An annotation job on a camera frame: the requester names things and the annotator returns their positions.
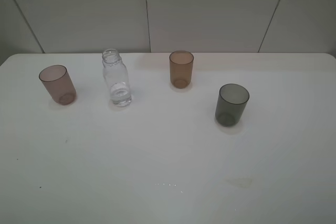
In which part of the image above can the clear plastic water bottle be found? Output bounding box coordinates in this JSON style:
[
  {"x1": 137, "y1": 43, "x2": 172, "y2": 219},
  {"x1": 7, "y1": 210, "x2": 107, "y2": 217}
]
[{"x1": 102, "y1": 49, "x2": 132, "y2": 107}]

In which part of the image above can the orange translucent plastic cup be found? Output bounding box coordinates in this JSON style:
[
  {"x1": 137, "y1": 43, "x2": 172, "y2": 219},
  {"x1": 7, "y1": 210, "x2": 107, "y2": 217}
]
[{"x1": 169, "y1": 50, "x2": 194, "y2": 89}]

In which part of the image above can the grey translucent plastic cup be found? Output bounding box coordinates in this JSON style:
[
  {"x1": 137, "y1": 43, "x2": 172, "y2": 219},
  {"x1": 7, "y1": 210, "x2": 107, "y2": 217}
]
[{"x1": 215, "y1": 83, "x2": 250, "y2": 127}]

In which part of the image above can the pink translucent plastic cup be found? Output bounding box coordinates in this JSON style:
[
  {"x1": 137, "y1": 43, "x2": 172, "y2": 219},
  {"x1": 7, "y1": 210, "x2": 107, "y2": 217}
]
[{"x1": 39, "y1": 65, "x2": 77, "y2": 105}]

